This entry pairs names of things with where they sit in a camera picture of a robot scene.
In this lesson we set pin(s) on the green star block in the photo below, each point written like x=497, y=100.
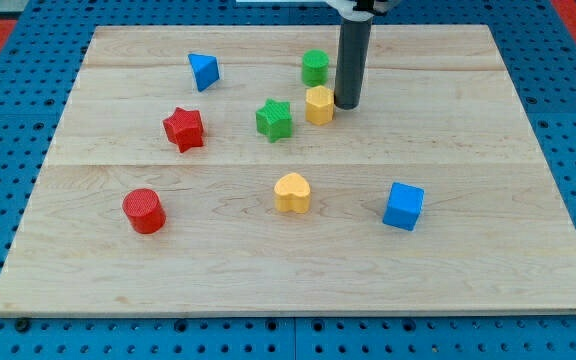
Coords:
x=274, y=120

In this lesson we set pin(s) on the red star block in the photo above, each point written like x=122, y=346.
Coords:
x=184, y=128

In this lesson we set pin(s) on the blue cube block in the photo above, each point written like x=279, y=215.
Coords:
x=404, y=206

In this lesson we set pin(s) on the blue perforated base mat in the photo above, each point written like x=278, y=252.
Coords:
x=39, y=64

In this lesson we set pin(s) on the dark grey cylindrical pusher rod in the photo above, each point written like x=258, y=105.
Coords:
x=353, y=45

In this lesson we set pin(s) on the blue triangular prism block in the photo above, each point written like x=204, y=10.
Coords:
x=205, y=69

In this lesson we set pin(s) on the yellow heart block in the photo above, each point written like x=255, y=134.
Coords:
x=292, y=193

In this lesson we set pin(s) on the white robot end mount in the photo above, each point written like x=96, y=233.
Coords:
x=362, y=10

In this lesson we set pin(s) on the yellow hexagon block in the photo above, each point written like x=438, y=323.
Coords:
x=319, y=109

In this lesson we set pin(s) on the light wooden board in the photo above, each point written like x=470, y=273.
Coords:
x=438, y=111

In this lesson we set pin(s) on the red cylinder block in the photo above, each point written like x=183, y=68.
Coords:
x=144, y=211

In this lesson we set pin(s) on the green cylinder block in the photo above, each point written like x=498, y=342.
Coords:
x=314, y=67

